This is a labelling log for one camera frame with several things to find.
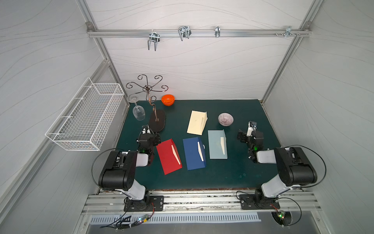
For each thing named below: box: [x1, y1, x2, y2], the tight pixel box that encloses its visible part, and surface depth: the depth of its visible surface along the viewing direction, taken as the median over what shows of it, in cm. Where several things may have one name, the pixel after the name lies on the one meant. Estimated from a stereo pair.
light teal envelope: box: [207, 129, 228, 160], surface depth 97 cm
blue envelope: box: [182, 136, 207, 171], surface depth 93 cm
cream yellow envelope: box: [186, 110, 208, 136], surface depth 110 cm
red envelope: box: [155, 138, 183, 176], surface depth 91 cm
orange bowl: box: [161, 94, 175, 107], surface depth 121 cm
